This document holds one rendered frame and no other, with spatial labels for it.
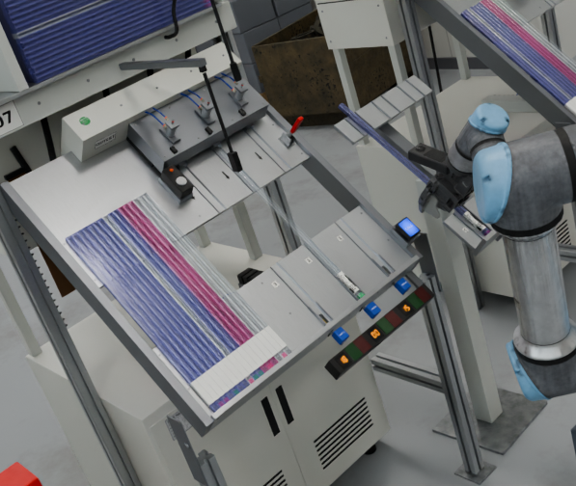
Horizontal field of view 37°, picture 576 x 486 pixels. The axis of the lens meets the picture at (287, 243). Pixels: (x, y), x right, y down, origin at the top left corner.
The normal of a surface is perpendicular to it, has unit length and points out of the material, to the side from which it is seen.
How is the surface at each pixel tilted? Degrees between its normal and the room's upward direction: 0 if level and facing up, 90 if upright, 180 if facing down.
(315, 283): 44
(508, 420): 0
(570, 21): 90
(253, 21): 90
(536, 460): 0
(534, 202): 104
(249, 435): 90
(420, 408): 0
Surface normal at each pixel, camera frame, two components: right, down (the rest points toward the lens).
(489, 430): -0.29, -0.87
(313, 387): 0.65, 0.13
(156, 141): 0.25, -0.53
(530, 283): -0.34, 0.64
